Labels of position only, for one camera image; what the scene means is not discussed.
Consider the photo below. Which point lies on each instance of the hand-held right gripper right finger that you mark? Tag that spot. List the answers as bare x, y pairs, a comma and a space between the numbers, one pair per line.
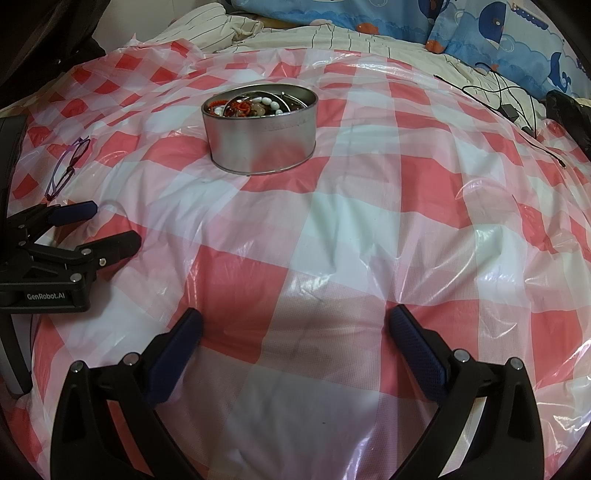
418, 355

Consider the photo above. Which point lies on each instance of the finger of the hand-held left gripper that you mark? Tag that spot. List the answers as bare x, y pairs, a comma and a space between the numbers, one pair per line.
74, 212
115, 244

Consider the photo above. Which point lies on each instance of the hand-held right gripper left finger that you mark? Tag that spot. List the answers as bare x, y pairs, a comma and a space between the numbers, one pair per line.
175, 355

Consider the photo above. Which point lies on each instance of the round metal tin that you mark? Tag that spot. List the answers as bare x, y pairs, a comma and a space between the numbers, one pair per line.
258, 143

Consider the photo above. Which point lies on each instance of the purple eyeglasses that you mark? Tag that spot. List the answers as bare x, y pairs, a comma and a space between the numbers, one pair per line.
76, 150

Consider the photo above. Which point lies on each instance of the red checked plastic tablecloth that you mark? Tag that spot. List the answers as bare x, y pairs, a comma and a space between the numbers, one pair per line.
346, 207

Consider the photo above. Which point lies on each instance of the dark cloth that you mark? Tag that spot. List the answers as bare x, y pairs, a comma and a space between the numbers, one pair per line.
568, 115
90, 44

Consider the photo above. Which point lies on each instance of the blue whale print pillow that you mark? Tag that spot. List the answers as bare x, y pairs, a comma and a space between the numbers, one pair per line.
517, 41
323, 11

